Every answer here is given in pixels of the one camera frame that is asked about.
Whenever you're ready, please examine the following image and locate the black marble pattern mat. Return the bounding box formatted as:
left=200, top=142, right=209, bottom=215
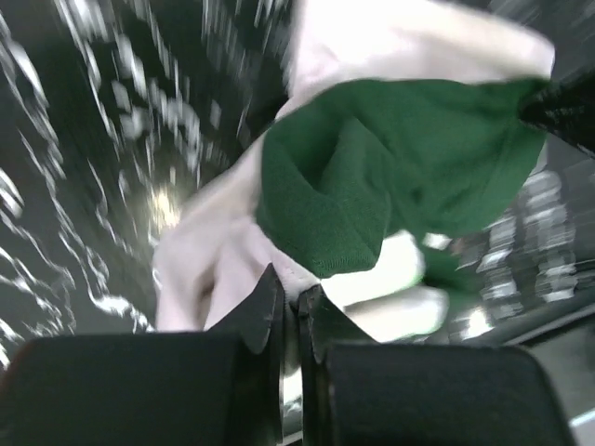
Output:
left=0, top=0, right=595, bottom=368

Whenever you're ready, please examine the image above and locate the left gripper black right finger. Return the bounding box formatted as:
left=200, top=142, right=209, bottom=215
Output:
left=297, top=286, right=575, bottom=445

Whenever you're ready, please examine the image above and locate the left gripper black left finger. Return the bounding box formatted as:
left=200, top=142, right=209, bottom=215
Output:
left=1, top=268, right=284, bottom=445

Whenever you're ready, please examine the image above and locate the white green raglan t-shirt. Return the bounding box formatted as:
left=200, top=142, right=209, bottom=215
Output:
left=153, top=1, right=555, bottom=342

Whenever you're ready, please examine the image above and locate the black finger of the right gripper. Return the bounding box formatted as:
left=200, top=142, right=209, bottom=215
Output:
left=519, top=71, right=595, bottom=153

